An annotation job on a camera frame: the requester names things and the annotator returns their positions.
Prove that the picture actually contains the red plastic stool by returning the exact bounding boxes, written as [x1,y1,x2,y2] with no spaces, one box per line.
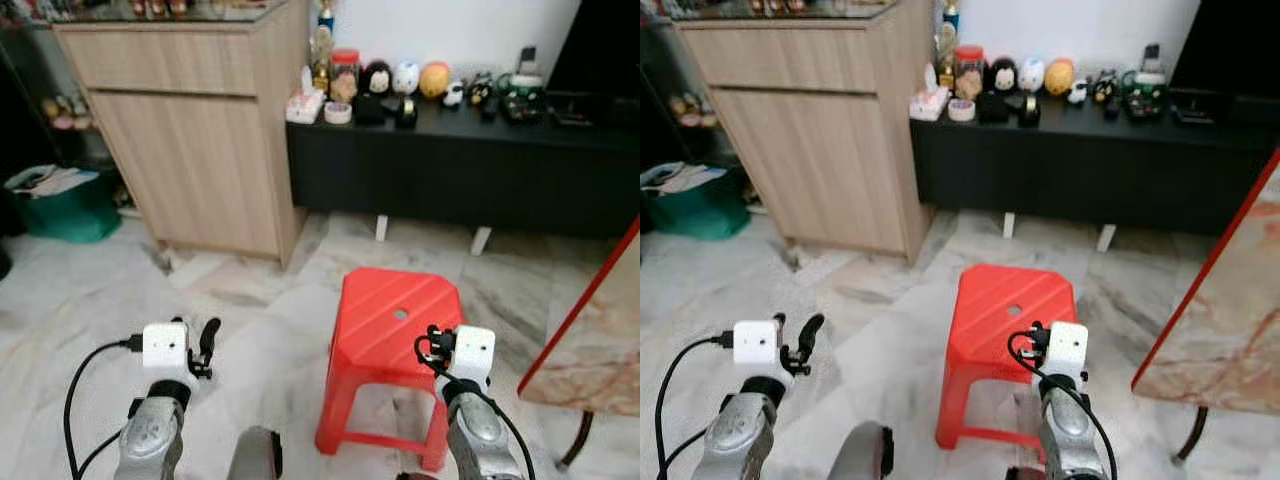
[934,264,1080,452]
[314,267,467,473]

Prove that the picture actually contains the marble table with red edge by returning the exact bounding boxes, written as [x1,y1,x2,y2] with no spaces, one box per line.
[1131,148,1280,418]
[516,214,641,418]

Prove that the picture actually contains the green bin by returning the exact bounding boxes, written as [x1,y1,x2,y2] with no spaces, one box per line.
[4,165,124,245]
[640,162,752,242]

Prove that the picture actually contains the dark brown table leg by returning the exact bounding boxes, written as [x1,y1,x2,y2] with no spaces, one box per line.
[1174,404,1212,464]
[558,409,597,470]

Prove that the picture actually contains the black low console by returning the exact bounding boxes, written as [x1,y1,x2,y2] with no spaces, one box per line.
[286,93,641,257]
[909,92,1280,253]

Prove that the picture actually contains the light wooden cabinet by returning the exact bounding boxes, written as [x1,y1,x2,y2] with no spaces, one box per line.
[674,0,937,267]
[52,0,312,267]

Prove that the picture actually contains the white papers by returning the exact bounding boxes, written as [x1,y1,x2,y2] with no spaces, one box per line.
[9,164,98,198]
[641,161,729,195]

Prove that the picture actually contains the white tissue box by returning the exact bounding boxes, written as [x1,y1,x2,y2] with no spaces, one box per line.
[285,66,328,125]
[907,63,950,122]

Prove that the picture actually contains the green and black container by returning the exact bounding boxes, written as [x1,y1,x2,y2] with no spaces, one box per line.
[1121,44,1170,124]
[499,46,547,125]

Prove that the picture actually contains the yellow egg figurine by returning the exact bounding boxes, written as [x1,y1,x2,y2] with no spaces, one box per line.
[419,61,452,100]
[1043,57,1077,97]

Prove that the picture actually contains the black tray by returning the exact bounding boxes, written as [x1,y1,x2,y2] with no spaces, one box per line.
[1171,87,1227,127]
[547,89,602,130]

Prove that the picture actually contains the black haired figurine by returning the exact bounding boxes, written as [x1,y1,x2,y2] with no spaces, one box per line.
[984,56,1019,97]
[359,59,394,100]

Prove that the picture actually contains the jar with red lid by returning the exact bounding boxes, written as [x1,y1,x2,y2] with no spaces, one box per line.
[329,47,362,104]
[952,44,987,101]

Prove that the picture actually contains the golden statue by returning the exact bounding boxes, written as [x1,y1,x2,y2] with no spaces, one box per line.
[934,21,959,90]
[309,24,335,92]

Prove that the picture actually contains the black television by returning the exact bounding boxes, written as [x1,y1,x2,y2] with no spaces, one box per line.
[547,0,641,98]
[1169,0,1280,97]

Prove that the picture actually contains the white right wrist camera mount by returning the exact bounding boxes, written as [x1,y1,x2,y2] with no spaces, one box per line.
[454,325,497,383]
[1046,321,1090,387]

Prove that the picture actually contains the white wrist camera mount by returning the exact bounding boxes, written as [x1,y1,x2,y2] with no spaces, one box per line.
[142,321,192,374]
[1046,321,1090,387]
[454,325,497,383]
[733,319,784,370]

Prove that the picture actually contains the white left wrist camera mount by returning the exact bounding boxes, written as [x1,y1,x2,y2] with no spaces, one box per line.
[733,319,784,370]
[142,321,192,374]

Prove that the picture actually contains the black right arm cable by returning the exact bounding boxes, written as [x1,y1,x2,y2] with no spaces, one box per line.
[414,334,537,480]
[1007,330,1119,480]

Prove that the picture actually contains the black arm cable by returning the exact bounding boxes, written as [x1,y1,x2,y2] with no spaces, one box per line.
[414,334,537,480]
[62,336,147,480]
[654,334,737,480]
[1007,330,1119,480]

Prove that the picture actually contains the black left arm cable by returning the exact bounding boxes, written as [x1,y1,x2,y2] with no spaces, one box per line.
[62,336,147,480]
[654,334,737,480]

